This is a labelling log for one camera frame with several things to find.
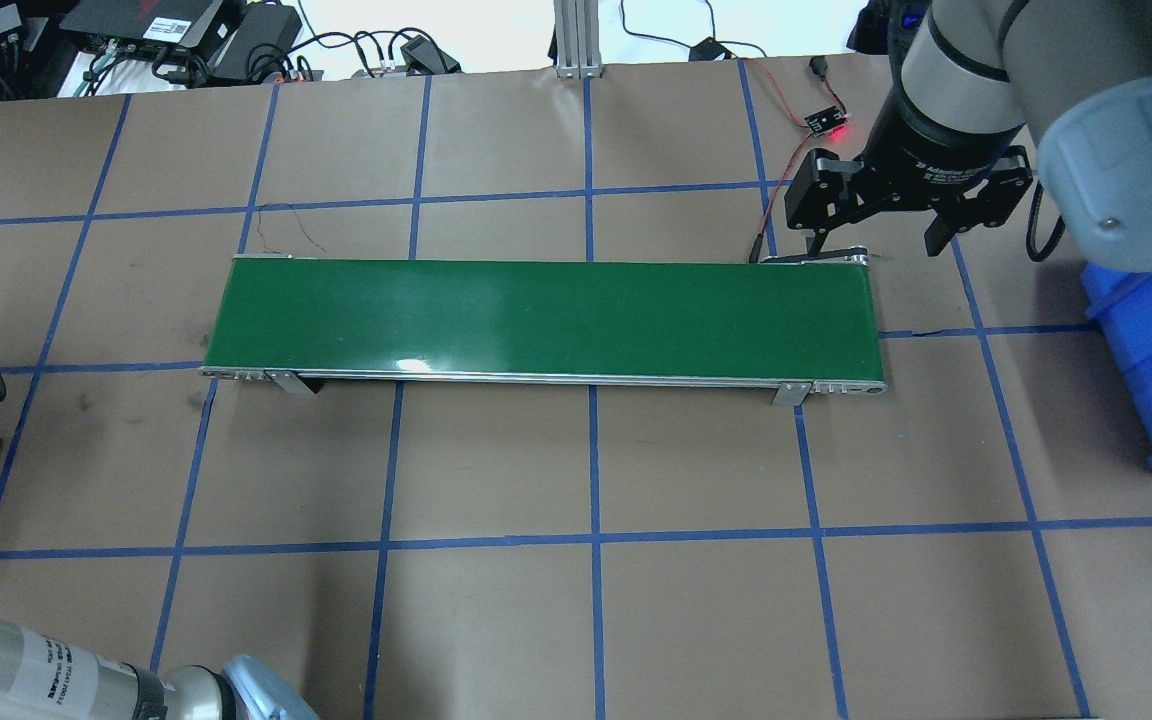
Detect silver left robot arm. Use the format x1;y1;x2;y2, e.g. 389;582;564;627
0;620;319;719

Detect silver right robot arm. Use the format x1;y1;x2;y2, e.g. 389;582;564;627
783;1;1152;273

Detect black power adapter brick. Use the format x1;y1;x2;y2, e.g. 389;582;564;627
204;3;303;88

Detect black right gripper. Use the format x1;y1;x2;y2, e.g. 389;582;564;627
783;96;1034;258

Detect red black wire pair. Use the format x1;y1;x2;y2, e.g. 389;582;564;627
748;56;851;265

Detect small sensor circuit board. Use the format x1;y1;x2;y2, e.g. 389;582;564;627
803;105;850;141

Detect black laptop with red logo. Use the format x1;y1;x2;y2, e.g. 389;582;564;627
60;1;247;59

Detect aluminium frame post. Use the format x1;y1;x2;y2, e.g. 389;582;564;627
552;0;604;79

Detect green conveyor belt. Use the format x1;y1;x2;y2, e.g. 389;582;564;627
200;255;888;406

